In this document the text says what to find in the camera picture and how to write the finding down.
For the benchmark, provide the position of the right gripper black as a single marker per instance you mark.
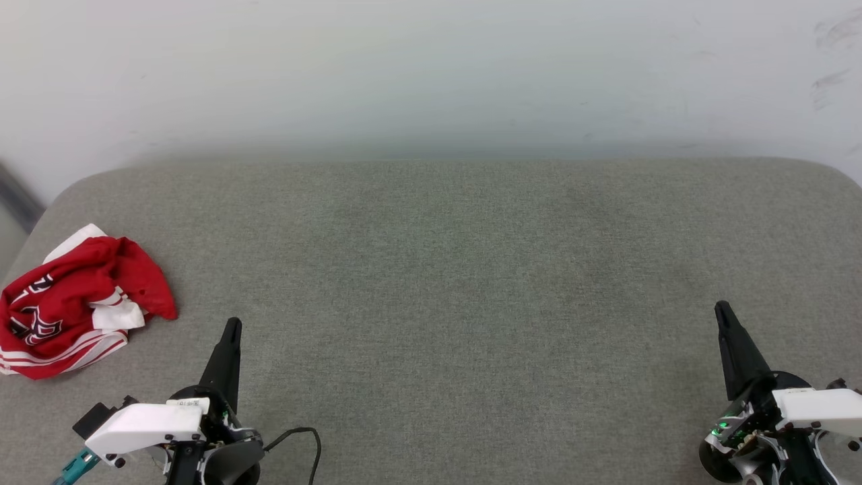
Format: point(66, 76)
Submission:
point(751, 417)

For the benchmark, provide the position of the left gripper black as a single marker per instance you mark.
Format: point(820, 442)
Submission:
point(219, 421)

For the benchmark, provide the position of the red white sports jersey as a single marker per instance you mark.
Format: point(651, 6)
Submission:
point(67, 289)

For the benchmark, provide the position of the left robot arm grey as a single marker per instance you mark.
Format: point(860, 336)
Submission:
point(232, 466)

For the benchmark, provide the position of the dark baseboard strip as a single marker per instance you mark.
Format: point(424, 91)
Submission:
point(17, 195)

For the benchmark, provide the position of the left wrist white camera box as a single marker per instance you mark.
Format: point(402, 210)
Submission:
point(145, 424)

